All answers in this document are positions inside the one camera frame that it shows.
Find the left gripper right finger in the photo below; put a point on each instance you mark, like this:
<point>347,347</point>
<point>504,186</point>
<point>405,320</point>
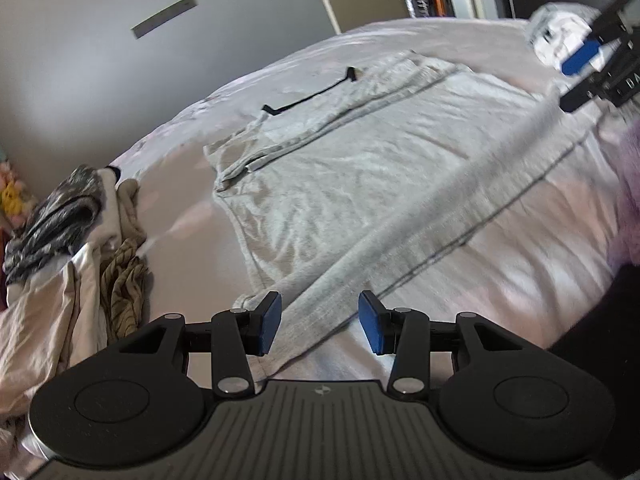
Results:
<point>383,327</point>

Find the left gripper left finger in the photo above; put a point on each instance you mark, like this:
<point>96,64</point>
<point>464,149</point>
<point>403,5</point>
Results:
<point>256,327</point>

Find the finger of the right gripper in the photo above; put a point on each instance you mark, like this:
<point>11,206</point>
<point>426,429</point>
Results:
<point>580,58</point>

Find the light grey long-sleeve shirt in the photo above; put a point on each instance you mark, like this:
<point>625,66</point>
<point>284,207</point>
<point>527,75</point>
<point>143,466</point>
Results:
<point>409,181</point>

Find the olive striped garment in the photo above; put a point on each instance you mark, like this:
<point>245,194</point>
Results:
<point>122,290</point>

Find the khaki folded garment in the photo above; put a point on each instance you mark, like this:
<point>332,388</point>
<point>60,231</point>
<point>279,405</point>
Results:
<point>129,223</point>

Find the white folded garment under floral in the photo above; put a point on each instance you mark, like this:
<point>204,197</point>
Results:
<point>105,233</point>

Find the purple fluffy sleeve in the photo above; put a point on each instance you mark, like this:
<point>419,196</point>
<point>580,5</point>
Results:
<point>624,248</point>

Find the beige folded garment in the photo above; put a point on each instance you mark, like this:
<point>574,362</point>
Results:
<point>35,334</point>

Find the dark floral folded garment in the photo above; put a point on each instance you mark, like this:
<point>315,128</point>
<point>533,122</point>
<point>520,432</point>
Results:
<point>57,226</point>

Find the plush toy column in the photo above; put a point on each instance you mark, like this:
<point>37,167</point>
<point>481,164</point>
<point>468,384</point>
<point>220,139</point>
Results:
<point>17,202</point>

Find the grey wall switch panel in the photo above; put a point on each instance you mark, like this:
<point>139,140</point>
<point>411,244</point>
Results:
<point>162,17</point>

